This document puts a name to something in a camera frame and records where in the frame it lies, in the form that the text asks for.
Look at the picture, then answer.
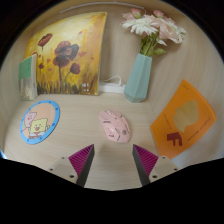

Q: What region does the green-covered book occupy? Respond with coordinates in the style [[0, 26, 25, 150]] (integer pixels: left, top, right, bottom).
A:
[[18, 53, 39, 102]]

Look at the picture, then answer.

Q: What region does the teal faceted vase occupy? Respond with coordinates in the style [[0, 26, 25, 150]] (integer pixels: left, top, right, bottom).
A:
[[123, 53, 153, 104]]

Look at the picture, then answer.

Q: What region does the white light bar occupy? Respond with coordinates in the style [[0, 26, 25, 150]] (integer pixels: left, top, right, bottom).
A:
[[59, 1, 145, 14]]

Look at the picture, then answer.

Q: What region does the round cartoon mouse pad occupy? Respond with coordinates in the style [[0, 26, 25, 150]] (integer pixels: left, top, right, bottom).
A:
[[19, 100, 61, 146]]

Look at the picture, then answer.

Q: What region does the pink computer mouse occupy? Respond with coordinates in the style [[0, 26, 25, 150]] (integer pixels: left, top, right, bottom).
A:
[[97, 109, 132, 144]]

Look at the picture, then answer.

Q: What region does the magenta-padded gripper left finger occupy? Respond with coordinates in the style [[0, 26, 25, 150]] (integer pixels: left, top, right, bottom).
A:
[[47, 143, 96, 188]]

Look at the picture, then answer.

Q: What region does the yellow poppy canvas painting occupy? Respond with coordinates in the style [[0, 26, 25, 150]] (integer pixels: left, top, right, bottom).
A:
[[23, 11, 108, 97]]

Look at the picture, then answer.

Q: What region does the pink and white flower bouquet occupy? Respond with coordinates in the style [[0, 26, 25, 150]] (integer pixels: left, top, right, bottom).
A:
[[121, 8, 188, 57]]

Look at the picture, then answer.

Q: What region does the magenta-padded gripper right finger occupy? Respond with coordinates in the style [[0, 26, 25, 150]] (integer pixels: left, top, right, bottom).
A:
[[132, 143, 180, 187]]

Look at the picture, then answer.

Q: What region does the white power cable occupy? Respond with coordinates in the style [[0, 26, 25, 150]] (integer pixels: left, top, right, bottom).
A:
[[103, 74, 125, 86]]

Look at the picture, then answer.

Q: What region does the white power strip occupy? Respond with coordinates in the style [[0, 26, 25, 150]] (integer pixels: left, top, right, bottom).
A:
[[98, 82, 127, 94]]

